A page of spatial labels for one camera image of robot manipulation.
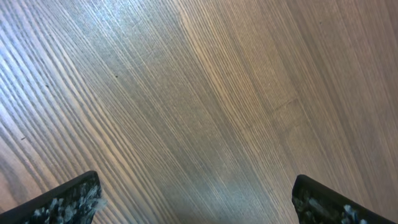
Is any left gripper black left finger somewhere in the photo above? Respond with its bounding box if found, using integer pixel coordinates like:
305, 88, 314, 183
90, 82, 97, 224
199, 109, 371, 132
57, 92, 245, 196
1, 170, 106, 224

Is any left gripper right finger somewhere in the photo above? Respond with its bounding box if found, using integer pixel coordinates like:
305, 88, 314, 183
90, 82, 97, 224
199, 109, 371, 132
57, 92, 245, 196
292, 174, 391, 224

